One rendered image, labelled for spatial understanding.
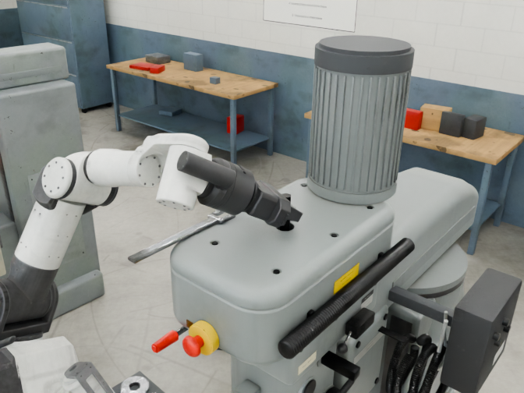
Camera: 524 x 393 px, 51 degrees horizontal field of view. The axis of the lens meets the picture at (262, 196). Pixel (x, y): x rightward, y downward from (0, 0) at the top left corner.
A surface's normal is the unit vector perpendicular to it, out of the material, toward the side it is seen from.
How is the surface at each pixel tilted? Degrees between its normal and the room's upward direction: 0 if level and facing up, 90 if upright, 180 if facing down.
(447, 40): 90
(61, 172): 61
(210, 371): 0
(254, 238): 0
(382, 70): 90
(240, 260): 0
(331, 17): 90
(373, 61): 90
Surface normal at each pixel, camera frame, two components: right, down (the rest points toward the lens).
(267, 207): 0.43, 0.40
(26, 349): 0.43, -0.88
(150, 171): 0.84, 0.05
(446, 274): 0.01, -0.90
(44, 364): 0.82, -0.36
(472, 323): -0.64, 0.32
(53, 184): -0.53, -0.15
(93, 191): 0.71, 0.47
